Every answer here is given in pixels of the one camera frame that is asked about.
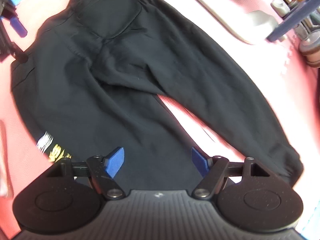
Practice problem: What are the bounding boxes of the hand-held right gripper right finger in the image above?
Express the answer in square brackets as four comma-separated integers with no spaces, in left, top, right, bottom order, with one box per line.
[191,147,273,200]

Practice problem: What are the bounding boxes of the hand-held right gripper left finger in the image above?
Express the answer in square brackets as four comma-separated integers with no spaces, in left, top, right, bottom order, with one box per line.
[47,147,125,200]

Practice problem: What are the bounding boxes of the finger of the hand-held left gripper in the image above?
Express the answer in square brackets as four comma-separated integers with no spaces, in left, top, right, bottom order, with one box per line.
[0,26,29,63]
[0,4,28,38]

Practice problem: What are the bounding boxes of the black pants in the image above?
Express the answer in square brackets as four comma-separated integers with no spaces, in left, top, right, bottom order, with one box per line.
[10,0,304,193]

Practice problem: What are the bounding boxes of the grey plastic toy base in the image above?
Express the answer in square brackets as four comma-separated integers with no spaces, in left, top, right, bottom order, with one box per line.
[172,0,288,45]

